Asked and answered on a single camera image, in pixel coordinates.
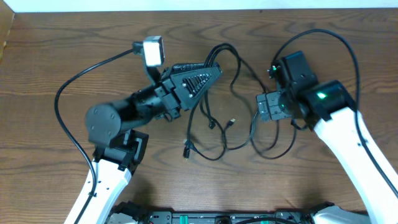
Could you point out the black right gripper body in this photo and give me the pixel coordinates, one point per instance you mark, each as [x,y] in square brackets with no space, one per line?
[268,106]

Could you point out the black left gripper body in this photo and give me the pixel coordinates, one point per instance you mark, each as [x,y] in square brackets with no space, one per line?
[170,94]

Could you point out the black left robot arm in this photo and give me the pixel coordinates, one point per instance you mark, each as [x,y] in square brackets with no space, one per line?
[113,127]

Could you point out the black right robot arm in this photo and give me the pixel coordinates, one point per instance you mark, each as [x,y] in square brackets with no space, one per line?
[330,111]

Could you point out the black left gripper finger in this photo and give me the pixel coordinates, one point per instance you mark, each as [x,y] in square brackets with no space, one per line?
[196,67]
[191,85]

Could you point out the wooden panel at left edge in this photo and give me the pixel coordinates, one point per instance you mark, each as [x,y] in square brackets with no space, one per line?
[7,16]

